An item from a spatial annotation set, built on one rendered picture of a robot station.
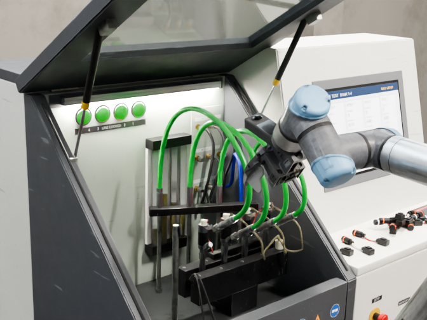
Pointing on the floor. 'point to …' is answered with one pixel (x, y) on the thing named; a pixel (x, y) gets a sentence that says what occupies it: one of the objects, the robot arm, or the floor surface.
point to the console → (374, 278)
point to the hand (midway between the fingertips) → (259, 174)
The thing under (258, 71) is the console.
